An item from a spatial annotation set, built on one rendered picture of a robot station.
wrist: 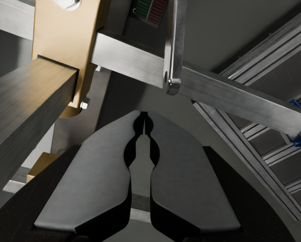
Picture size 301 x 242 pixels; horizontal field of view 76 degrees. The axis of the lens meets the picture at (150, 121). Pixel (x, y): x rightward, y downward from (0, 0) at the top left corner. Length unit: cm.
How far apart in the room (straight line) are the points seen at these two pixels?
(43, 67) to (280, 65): 93
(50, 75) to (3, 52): 33
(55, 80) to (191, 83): 13
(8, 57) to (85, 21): 33
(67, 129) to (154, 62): 27
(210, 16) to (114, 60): 89
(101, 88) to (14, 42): 20
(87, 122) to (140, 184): 124
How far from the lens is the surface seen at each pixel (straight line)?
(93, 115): 39
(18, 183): 37
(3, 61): 51
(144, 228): 211
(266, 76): 99
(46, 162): 34
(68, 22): 20
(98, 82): 35
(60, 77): 18
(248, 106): 24
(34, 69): 19
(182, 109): 118
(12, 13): 23
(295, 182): 151
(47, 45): 21
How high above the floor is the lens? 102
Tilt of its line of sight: 58 degrees down
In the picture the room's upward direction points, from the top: 180 degrees clockwise
